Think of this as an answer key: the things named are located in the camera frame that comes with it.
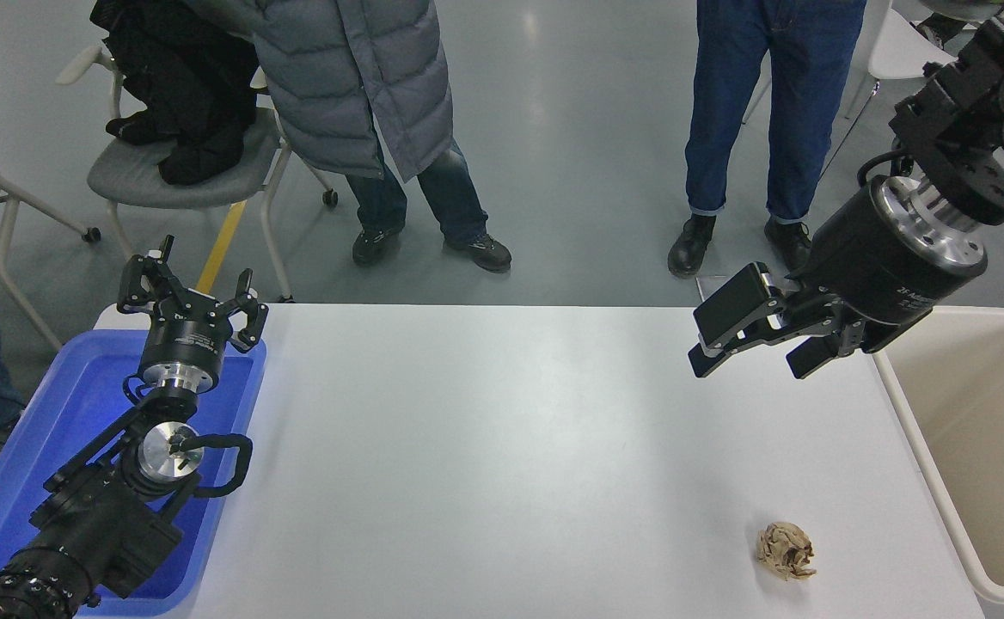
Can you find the white frame chair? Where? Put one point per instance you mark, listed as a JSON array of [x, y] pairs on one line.
[[5, 228]]

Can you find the tan paper ball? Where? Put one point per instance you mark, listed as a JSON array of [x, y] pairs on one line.
[[784, 550]]

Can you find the black garment pile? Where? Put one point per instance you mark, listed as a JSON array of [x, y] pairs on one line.
[[184, 86]]

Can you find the standing person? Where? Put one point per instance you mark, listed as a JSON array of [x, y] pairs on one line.
[[339, 86], [734, 103]]

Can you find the blue plastic tray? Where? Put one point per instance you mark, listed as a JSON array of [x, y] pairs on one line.
[[55, 404]]

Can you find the grey seat white-frame chair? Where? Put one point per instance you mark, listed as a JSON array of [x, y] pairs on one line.
[[175, 193]]

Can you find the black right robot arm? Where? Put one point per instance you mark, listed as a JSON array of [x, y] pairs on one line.
[[966, 129]]

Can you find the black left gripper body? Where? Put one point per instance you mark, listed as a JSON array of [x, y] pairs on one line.
[[186, 340]]

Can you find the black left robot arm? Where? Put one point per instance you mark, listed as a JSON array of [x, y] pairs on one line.
[[98, 524]]

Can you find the large pale bin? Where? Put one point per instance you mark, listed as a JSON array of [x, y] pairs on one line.
[[983, 430]]

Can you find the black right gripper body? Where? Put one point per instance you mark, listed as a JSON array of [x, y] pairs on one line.
[[863, 258]]

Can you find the white plastic chair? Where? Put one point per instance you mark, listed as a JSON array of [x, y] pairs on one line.
[[906, 47]]

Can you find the clear plastic square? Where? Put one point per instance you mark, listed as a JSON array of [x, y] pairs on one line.
[[708, 288]]

